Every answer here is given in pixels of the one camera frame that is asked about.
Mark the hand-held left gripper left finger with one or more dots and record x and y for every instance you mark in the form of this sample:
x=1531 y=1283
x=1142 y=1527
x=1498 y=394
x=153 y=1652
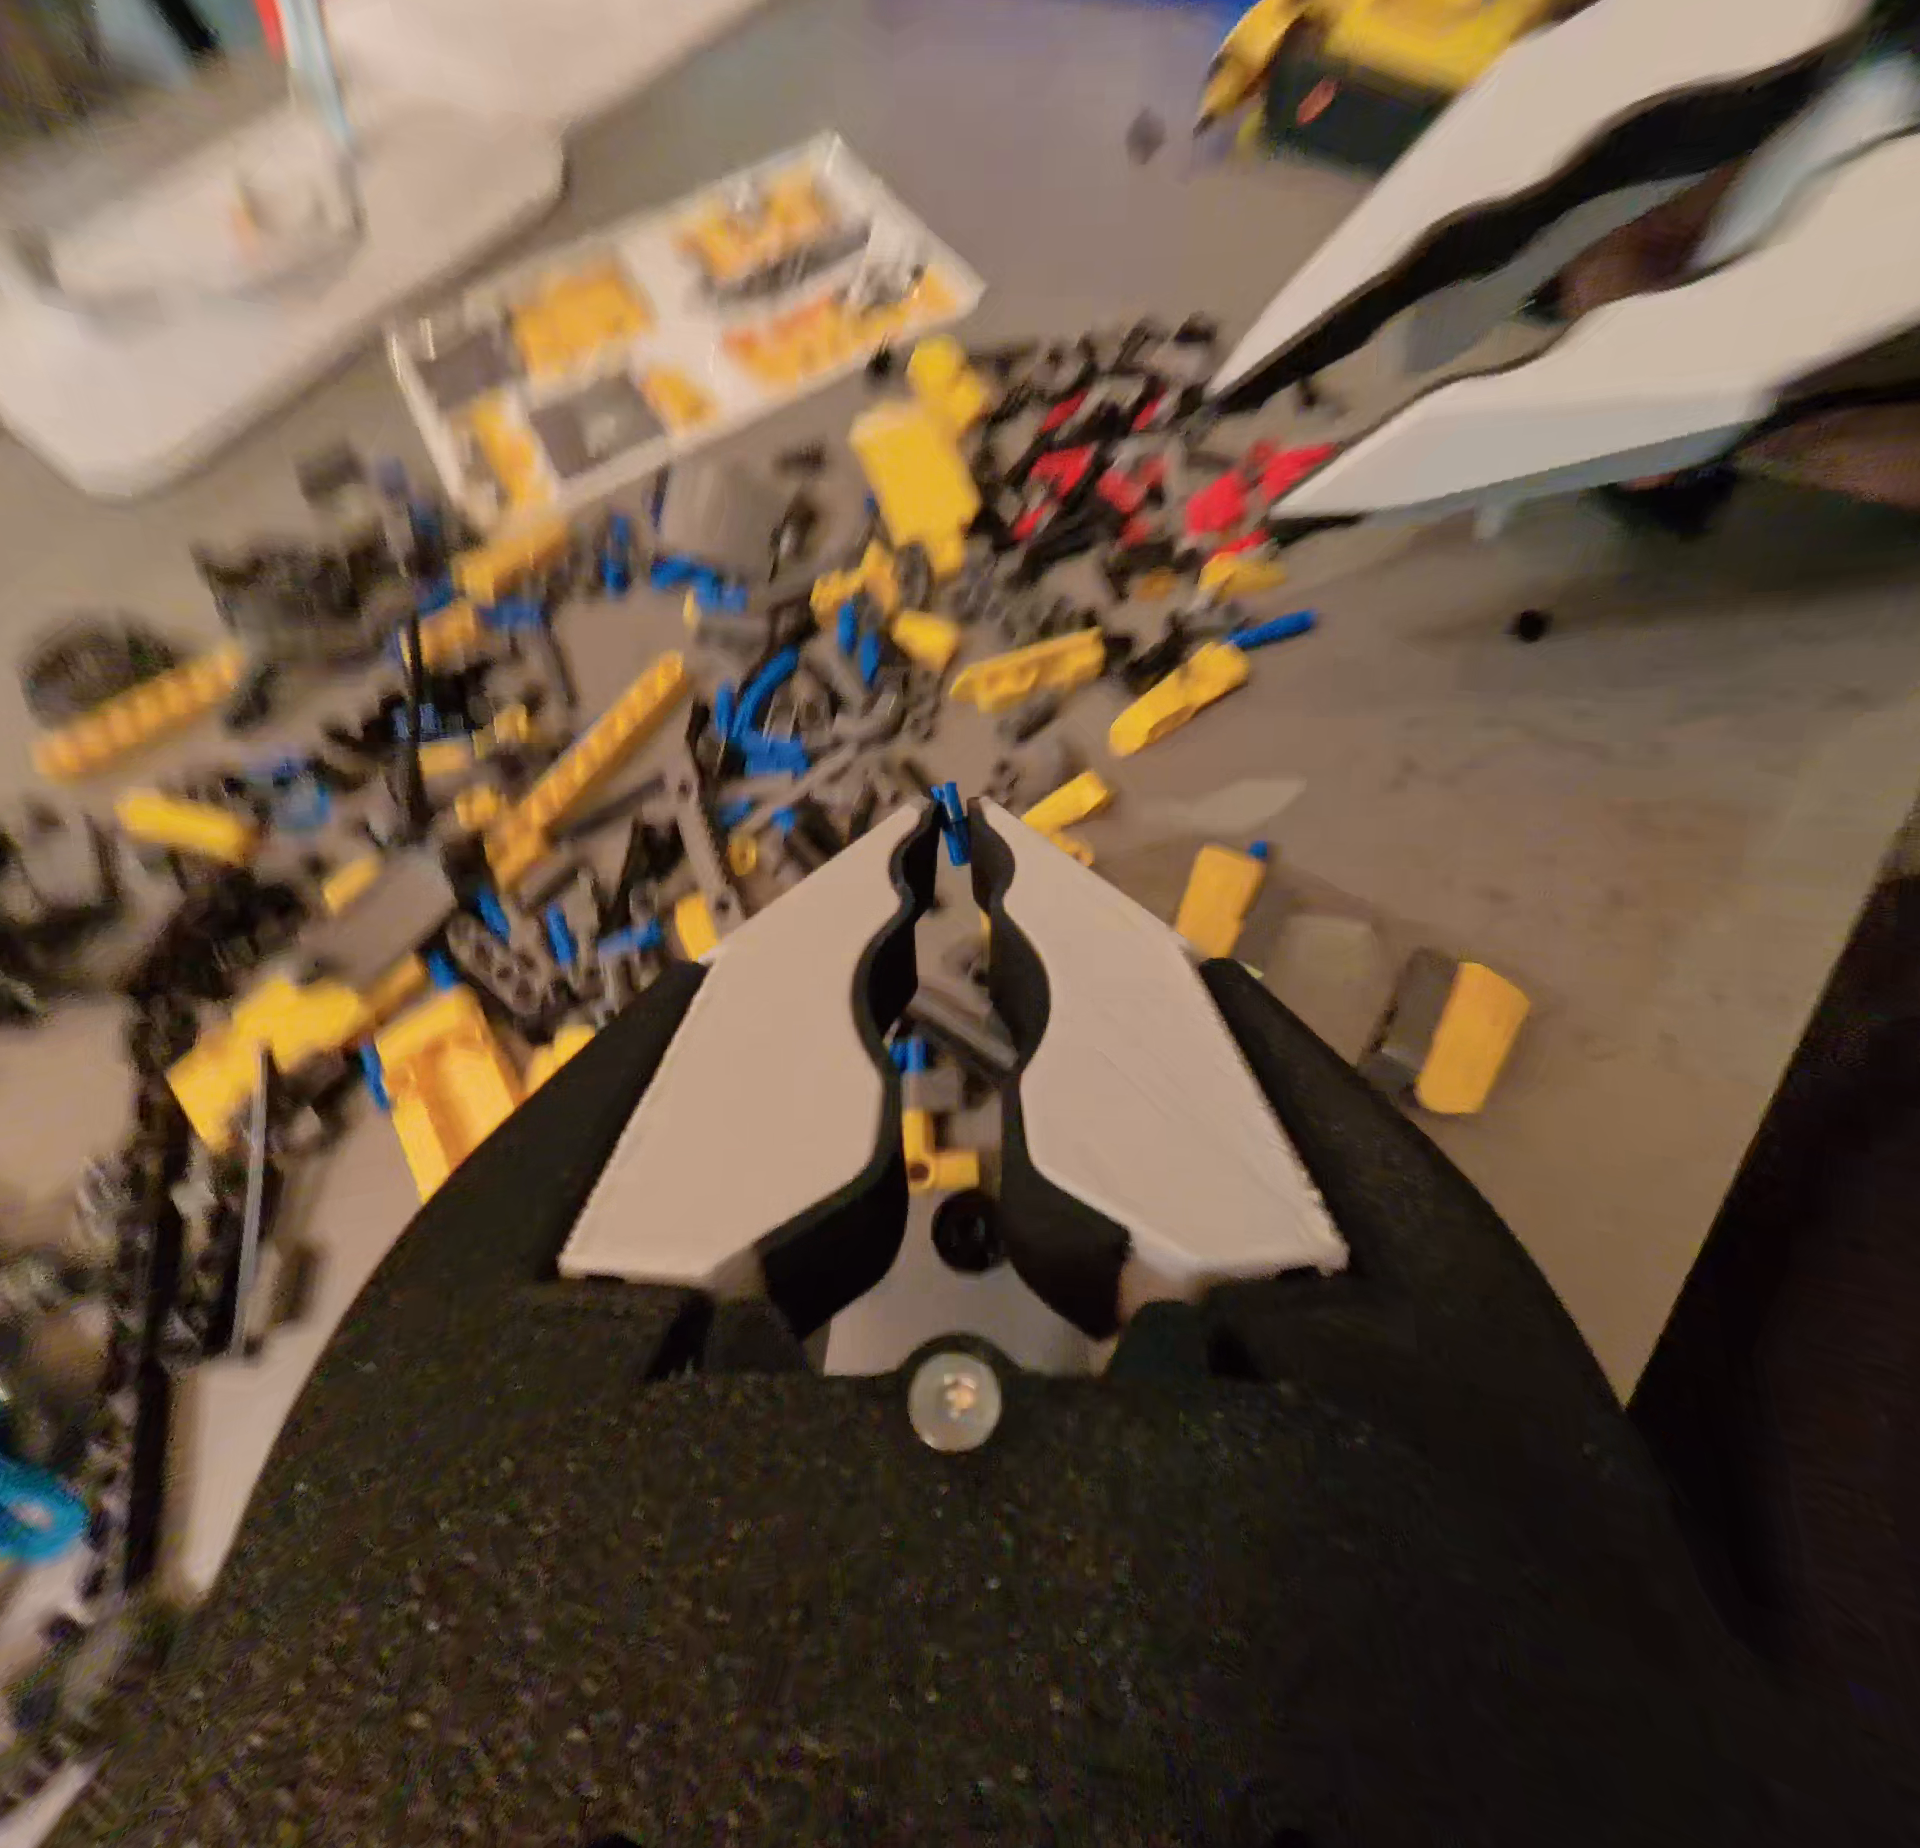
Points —
x=736 y=1129

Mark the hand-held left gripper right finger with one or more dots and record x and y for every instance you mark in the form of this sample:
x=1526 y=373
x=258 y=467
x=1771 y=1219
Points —
x=1170 y=1113

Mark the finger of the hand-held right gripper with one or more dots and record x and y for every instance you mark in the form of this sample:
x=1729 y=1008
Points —
x=1575 y=62
x=1575 y=394

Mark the blue connector pin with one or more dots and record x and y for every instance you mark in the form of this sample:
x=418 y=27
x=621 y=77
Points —
x=949 y=822

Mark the pile of toy building pieces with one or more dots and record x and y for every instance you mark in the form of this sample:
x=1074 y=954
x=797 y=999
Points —
x=915 y=484

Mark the yellow toy vehicle build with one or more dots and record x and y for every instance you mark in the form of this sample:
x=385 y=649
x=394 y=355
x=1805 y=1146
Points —
x=1410 y=19

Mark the grey brick with yellow slope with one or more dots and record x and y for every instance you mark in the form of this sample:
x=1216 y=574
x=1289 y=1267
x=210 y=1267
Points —
x=1471 y=1038

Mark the printed instruction sheet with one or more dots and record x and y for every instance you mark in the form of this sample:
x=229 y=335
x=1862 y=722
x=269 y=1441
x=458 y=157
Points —
x=645 y=333

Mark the white base pad with stand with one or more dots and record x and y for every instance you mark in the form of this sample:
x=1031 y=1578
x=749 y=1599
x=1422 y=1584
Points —
x=180 y=364

